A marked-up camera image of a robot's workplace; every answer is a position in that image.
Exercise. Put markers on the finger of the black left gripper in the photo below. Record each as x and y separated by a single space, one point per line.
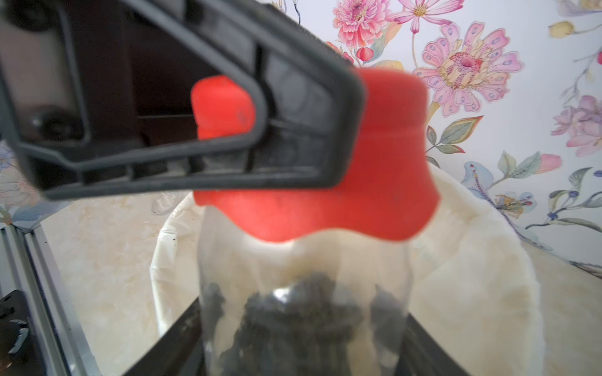
102 98

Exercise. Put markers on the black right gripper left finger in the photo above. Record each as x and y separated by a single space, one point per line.
178 352

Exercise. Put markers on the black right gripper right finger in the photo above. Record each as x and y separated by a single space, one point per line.
422 356

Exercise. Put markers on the cream trash bin with liner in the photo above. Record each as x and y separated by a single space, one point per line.
473 289

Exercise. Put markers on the red lid tea jar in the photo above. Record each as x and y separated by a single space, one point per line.
317 282

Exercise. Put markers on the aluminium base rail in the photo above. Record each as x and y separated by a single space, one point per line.
40 330

